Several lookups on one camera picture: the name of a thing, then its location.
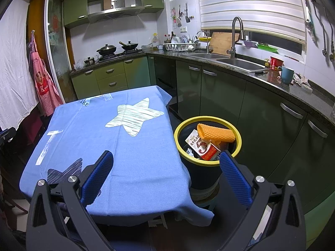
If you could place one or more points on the red and white milk carton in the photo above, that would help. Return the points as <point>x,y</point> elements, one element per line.
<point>205,147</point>

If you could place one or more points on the purple sink holder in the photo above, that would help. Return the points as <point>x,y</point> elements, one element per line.
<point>250,43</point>

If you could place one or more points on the black hanging spatula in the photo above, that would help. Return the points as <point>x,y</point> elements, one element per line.
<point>187,18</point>

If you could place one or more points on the red container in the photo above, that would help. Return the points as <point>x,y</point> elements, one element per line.
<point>276,62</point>

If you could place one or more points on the dark green base cabinet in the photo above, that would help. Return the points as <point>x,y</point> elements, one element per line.
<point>261,123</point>

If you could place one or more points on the white hanging sheet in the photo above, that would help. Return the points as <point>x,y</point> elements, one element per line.
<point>15,70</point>

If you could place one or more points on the light green base cabinet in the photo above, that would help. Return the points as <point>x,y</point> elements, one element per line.
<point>110,73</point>

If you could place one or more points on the black built-in appliance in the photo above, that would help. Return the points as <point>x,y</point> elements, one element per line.
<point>165,70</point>

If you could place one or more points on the white hanging ladle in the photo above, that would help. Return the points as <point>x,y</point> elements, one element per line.
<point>179,22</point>

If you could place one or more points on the tall chrome faucet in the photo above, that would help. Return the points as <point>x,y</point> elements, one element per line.
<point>232,44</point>

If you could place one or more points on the black wok with lid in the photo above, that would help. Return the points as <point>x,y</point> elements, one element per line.
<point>107,49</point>

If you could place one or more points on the steel range hood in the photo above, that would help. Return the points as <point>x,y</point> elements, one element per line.
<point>115,13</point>

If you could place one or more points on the yellow-rimmed dark bin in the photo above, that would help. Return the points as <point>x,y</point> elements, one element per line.
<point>206,177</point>

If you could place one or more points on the steel kitchen sink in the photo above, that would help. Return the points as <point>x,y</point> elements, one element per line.
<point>235,64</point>

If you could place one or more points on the green upper cabinets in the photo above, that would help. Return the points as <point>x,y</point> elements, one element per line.
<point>76,5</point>

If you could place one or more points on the crumpled rag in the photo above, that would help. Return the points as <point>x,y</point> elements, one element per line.
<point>302,82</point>

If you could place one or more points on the small chrome faucet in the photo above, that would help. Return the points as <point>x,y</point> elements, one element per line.
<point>207,44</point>

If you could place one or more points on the dish rack with dishes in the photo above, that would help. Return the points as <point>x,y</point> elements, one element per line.
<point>178,46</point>

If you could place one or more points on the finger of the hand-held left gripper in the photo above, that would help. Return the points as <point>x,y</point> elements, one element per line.
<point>6,136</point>

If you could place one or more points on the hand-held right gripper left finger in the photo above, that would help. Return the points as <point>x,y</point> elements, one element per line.
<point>98,177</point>

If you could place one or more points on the white window blind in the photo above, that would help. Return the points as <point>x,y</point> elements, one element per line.
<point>248,5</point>

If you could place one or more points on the hanging brush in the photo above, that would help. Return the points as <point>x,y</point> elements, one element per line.
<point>309,23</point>

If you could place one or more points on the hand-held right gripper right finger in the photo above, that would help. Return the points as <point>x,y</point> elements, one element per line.
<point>235,177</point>

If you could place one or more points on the red checked apron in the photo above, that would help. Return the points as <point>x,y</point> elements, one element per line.
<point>43,83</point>

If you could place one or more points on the blue printed tablecloth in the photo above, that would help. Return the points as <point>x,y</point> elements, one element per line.
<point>104,125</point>

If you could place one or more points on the glass sliding door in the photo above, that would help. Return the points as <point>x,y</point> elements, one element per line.
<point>56,44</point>

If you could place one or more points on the green tray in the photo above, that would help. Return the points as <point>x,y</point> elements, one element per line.
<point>267,48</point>

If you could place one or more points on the small steel pot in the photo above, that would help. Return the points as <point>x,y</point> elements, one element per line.
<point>89,61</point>

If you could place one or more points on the teal mug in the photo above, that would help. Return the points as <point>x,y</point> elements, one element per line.
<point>286,75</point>

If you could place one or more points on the yellow basket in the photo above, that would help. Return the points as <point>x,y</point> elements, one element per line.
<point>202,39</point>

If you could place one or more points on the gas stove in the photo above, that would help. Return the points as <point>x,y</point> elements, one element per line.
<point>117,55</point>

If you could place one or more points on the wooden cutting board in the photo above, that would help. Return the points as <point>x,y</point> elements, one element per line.
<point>221,44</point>

